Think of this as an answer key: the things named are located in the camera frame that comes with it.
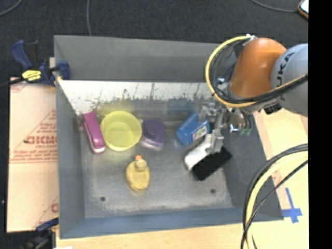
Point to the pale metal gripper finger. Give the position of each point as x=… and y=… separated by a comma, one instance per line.
x=221, y=142
x=214, y=139

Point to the blue plastic bottle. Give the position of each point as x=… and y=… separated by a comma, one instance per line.
x=190, y=130

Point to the white and black brush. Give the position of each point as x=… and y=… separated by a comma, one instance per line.
x=207, y=165

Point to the purple plastic container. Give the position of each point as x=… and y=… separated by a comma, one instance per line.
x=153, y=133

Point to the grey metal bin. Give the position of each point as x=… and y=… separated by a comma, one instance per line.
x=166, y=185

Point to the yellow rubber duck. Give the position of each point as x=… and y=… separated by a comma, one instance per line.
x=138, y=175

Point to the yellow plastic bowl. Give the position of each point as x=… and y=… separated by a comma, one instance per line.
x=120, y=131

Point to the pink stapler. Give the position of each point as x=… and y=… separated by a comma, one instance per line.
x=93, y=132

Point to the brown cardboard board red print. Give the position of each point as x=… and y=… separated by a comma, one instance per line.
x=31, y=180

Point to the black cylinder on white bracket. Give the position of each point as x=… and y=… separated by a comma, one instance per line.
x=272, y=109

